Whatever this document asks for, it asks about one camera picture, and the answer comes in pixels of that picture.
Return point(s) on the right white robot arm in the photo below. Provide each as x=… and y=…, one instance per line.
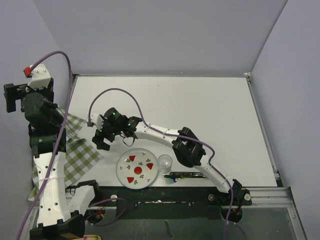
x=188, y=149

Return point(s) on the white plate with strawberries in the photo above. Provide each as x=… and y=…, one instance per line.
x=137, y=168

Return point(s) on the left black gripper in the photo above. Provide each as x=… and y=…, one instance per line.
x=15, y=92

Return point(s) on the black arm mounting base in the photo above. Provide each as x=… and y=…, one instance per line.
x=167, y=203

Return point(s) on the yellow rimmed tray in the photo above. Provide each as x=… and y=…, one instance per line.
x=91, y=237

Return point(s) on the iridescent rainbow fork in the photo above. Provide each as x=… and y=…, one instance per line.
x=171, y=179

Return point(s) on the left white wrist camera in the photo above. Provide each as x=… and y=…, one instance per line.
x=39, y=77

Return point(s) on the green white checkered tablecloth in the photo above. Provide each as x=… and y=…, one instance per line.
x=81, y=155

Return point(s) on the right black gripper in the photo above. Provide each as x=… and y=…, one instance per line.
x=98, y=139

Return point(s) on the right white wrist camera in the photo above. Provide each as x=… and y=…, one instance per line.
x=95, y=120

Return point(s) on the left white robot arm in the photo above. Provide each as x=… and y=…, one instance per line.
x=57, y=218

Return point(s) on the silver fork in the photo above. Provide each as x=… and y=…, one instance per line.
x=186, y=174

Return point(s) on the clear drinking glass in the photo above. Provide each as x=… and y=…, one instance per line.
x=164, y=163

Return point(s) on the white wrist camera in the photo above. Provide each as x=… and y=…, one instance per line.
x=95, y=120
x=39, y=77

